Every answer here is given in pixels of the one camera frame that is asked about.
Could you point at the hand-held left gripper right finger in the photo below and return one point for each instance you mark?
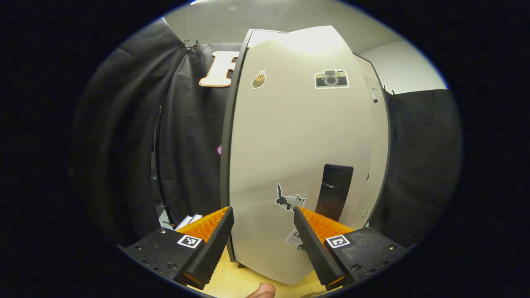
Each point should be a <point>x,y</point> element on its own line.
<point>316,248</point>

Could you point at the ceiling light panel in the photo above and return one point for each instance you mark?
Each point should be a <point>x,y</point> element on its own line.
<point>203,1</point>

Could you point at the beige cabinet door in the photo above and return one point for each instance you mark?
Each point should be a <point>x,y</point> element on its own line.
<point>379,145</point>
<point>290,136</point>

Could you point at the grey white cabinet body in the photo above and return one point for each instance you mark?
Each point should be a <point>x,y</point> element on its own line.
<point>225,165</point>

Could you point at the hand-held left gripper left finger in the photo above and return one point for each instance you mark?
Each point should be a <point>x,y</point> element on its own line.
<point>211,248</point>

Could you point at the black backdrop cloth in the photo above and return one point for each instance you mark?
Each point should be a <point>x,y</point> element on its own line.
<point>124,124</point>

